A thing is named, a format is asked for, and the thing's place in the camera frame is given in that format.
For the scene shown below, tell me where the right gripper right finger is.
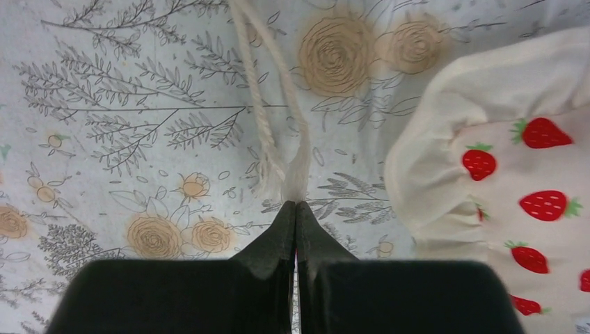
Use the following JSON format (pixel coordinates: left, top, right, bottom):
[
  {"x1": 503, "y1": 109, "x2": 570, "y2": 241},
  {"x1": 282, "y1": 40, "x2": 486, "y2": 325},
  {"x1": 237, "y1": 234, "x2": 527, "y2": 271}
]
[{"x1": 295, "y1": 201, "x2": 358, "y2": 333}]

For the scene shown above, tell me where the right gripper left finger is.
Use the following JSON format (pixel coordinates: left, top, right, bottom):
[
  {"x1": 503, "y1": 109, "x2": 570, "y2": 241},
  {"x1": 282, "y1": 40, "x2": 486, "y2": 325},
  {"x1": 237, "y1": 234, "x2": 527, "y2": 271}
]
[{"x1": 230, "y1": 201, "x2": 296, "y2": 333}]

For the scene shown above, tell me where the cream tie string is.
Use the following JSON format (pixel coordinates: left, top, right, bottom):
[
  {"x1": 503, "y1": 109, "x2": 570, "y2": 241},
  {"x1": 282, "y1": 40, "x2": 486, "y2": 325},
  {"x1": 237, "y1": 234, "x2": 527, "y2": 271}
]
[{"x1": 228, "y1": 0, "x2": 313, "y2": 202}]

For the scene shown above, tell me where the floral table mat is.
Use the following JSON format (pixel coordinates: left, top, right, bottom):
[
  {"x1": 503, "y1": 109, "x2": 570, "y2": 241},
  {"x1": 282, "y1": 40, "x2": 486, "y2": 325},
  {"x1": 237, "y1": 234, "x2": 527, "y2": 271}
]
[{"x1": 1, "y1": 1, "x2": 589, "y2": 333}]

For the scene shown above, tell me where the small strawberry print pillow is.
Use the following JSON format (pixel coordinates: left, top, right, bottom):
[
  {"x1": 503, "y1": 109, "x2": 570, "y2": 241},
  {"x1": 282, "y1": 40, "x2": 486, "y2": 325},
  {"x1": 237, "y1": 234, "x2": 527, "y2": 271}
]
[{"x1": 384, "y1": 26, "x2": 589, "y2": 333}]

